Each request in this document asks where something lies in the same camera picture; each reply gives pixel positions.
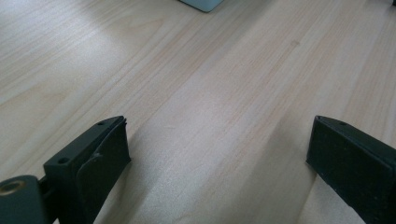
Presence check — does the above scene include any pale blue box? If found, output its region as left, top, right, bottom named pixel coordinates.
left=177, top=0, right=226, bottom=13

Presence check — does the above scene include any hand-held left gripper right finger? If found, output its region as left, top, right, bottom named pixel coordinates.
left=305, top=115, right=396, bottom=224

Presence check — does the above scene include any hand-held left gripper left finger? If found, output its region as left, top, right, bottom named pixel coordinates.
left=43, top=115, right=132, bottom=224

